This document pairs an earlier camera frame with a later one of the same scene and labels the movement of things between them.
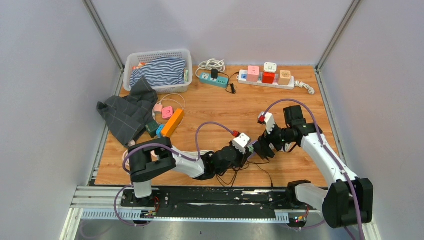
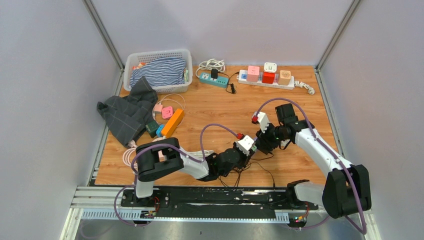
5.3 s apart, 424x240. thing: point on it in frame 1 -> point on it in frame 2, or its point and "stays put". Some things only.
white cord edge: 194,152 stays put
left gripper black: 243,158 stays put
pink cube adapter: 167,112 stays put
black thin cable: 233,181 -> 256,163
